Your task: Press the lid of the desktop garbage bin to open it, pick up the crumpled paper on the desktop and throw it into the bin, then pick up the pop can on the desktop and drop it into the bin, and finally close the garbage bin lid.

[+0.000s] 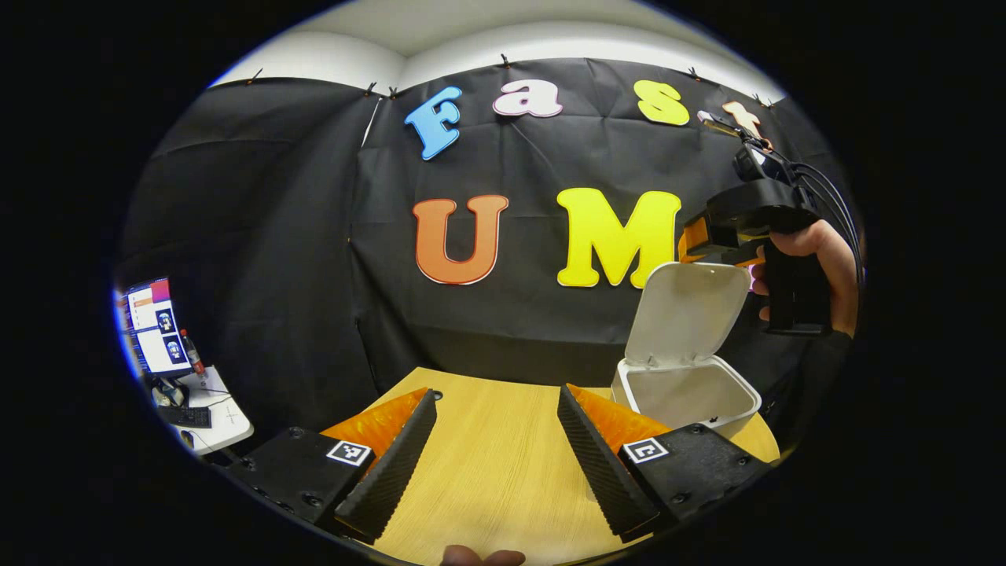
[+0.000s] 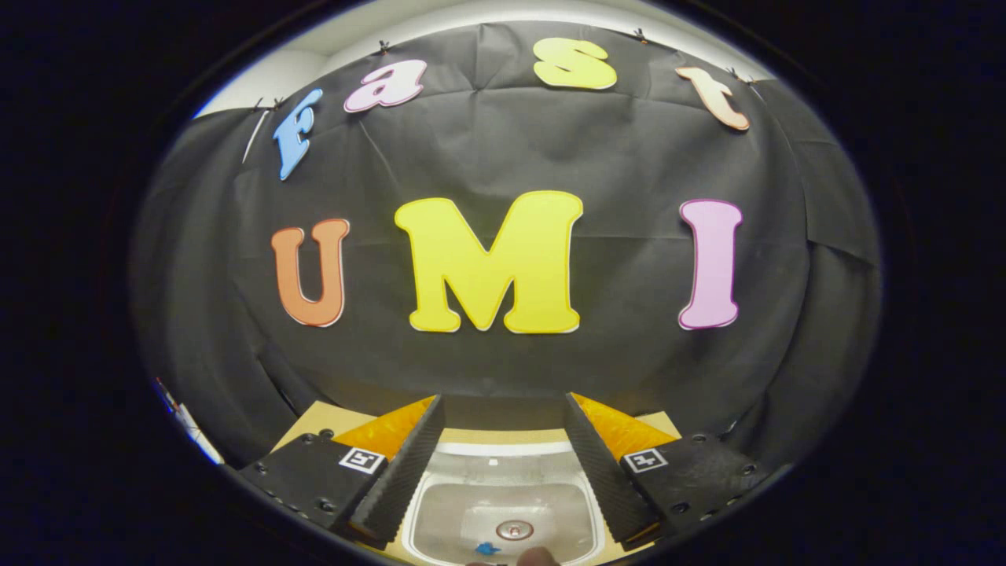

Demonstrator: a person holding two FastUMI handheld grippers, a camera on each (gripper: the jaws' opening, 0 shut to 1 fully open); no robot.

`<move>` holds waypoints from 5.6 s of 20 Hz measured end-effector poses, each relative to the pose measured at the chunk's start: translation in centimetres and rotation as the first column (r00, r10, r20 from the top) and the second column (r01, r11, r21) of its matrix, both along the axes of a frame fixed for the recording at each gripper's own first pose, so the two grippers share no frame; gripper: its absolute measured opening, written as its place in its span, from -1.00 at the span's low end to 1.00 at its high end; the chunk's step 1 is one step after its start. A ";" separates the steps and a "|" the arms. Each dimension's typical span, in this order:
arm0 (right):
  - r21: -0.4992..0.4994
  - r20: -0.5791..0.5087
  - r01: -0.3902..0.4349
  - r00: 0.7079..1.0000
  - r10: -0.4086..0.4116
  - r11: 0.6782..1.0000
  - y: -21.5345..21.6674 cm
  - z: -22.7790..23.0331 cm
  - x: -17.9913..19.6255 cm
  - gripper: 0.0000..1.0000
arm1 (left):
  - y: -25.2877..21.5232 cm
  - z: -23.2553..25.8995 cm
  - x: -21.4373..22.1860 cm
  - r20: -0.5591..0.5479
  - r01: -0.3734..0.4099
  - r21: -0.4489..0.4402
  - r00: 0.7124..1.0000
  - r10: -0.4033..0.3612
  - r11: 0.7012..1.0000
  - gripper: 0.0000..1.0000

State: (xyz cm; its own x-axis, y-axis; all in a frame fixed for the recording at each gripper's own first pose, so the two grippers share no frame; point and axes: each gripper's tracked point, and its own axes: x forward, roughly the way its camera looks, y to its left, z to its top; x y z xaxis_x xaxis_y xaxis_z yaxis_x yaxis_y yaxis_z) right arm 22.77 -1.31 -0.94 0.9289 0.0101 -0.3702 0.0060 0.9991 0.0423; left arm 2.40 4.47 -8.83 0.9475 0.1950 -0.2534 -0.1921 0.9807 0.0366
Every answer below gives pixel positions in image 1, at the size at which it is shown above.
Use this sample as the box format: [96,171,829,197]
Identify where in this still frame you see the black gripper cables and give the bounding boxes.
[790,161,864,284]

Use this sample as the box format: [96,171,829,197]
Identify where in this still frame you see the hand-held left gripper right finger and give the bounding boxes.
[556,384,771,543]

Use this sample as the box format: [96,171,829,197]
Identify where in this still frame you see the black keyboard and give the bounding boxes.
[157,405,213,429]

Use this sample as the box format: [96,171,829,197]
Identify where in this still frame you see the black backdrop cloth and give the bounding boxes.
[118,57,865,457]

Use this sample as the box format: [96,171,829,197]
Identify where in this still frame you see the plastic drink bottle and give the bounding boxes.
[181,329,207,377]

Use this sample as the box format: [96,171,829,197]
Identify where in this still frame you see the row of black cloth clips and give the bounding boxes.
[245,53,775,107]

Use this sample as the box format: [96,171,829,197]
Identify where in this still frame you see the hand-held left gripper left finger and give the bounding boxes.
[228,388,438,543]

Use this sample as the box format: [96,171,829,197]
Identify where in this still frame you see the white desktop garbage bin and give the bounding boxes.
[611,262,762,441]

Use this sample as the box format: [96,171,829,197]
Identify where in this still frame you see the wooden desktop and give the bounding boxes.
[369,367,780,566]

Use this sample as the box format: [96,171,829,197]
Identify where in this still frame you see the computer monitor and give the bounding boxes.
[118,277,193,380]

